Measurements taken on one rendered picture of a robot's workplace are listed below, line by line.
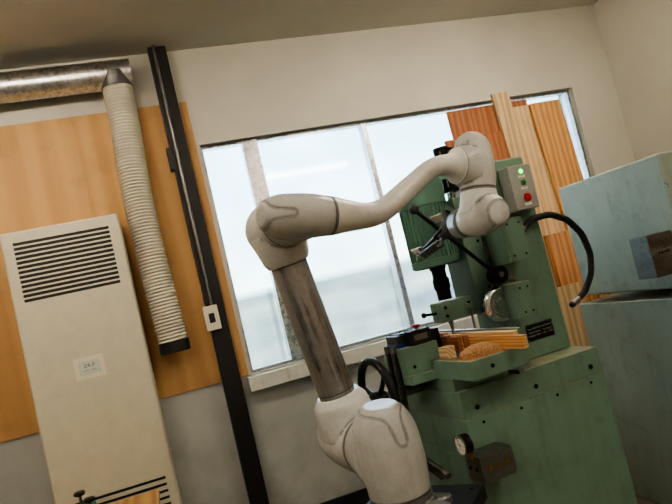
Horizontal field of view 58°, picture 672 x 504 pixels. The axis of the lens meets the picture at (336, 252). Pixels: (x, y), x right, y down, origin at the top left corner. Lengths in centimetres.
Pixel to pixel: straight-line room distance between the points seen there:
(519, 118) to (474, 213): 245
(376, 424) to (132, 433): 179
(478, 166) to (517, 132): 232
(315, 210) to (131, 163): 194
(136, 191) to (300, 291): 179
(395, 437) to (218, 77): 260
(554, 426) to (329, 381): 87
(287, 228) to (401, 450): 58
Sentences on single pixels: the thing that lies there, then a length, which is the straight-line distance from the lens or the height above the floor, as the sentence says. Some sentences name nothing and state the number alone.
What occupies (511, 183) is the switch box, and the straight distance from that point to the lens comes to 224.
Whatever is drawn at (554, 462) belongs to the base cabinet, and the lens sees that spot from 221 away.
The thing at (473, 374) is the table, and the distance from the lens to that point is 188.
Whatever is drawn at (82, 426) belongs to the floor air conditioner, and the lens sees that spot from 310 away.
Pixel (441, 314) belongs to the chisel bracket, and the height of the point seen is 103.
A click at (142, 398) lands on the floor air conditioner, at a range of 307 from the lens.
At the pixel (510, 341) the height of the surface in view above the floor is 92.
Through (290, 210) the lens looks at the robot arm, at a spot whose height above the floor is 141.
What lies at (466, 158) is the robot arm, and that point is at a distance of 172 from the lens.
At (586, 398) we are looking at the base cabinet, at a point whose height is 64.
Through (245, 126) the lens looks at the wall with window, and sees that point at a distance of 356.
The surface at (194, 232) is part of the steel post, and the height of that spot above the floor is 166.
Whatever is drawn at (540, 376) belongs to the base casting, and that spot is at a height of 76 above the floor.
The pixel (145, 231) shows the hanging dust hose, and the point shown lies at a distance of 320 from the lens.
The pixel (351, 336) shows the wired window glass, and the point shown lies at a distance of 358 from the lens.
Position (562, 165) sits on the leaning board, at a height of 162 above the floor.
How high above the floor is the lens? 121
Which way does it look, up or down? 3 degrees up
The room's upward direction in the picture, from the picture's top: 13 degrees counter-clockwise
